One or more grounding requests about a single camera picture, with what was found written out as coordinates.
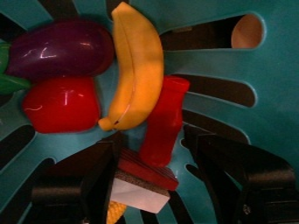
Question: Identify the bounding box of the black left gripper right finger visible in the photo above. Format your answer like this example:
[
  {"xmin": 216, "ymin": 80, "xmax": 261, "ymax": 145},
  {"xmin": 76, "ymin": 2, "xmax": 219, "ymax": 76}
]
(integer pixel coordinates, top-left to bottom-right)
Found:
[{"xmin": 181, "ymin": 124, "xmax": 297, "ymax": 224}]

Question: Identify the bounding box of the red toy ketchup bottle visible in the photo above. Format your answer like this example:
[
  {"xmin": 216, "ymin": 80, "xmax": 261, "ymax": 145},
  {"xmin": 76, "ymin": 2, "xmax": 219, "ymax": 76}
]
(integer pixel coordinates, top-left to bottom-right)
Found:
[{"xmin": 137, "ymin": 75, "xmax": 192, "ymax": 168}]

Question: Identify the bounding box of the yellow toy corn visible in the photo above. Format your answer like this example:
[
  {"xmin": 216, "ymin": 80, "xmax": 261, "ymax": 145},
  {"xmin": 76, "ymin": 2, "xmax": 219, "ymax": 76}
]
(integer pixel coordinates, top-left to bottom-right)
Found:
[{"xmin": 105, "ymin": 199, "xmax": 128, "ymax": 224}]

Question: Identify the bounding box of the red toy apple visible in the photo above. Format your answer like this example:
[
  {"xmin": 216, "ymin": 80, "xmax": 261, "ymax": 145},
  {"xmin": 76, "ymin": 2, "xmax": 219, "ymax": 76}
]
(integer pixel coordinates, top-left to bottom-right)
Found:
[{"xmin": 21, "ymin": 75, "xmax": 101, "ymax": 135}]

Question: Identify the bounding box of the yellow toy banana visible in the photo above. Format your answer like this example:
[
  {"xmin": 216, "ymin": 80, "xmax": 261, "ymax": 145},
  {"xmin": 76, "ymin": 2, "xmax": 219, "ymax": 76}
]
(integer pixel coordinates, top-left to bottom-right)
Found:
[{"xmin": 96, "ymin": 1, "xmax": 165, "ymax": 132}]

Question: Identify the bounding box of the red and white toy slice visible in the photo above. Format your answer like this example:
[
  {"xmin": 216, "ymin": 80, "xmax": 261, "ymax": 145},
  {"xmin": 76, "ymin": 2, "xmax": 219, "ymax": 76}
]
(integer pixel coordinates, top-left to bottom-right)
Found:
[{"xmin": 109, "ymin": 146, "xmax": 181, "ymax": 214}]

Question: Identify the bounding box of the teal basket with orange handles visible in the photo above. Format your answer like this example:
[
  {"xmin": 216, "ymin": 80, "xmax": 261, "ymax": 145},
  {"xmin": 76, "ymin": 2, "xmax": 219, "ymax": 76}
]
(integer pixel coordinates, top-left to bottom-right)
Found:
[{"xmin": 0, "ymin": 0, "xmax": 299, "ymax": 224}]

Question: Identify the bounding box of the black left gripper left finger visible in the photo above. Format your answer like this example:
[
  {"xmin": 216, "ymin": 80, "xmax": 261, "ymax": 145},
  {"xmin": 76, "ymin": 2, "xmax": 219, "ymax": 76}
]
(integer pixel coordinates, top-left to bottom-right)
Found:
[{"xmin": 29, "ymin": 139, "xmax": 120, "ymax": 224}]

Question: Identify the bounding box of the purple toy eggplant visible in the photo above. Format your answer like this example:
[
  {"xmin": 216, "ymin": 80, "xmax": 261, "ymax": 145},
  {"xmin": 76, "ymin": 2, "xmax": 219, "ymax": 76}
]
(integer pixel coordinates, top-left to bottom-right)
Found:
[{"xmin": 0, "ymin": 19, "xmax": 117, "ymax": 96}]

